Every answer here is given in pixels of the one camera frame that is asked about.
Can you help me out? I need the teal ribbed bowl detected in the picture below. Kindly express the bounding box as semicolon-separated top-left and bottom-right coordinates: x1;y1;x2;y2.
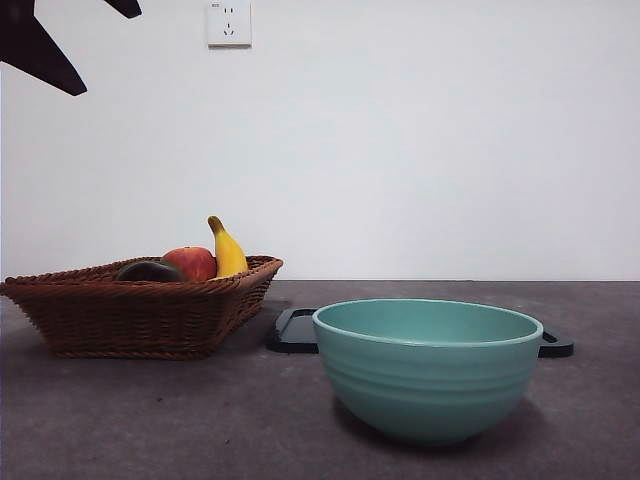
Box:
312;298;545;447

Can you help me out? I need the red apple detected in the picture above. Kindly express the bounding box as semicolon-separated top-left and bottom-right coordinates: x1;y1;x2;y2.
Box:
160;245;218;282

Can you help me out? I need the yellow banana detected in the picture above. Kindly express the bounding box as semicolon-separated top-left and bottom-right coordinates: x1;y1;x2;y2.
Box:
207;215;249;279

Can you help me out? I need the green avocado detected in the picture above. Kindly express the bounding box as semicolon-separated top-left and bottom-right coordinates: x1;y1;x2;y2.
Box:
111;258;190;283

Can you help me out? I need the brown wicker basket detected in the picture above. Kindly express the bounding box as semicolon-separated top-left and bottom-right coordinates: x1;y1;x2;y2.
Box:
0;254;284;360

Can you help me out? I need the black rectangular tray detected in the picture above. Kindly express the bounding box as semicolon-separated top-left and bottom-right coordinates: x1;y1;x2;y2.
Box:
264;307;575;358

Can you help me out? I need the white wall socket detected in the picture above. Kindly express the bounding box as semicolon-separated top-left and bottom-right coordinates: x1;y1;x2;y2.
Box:
207;0;252;50

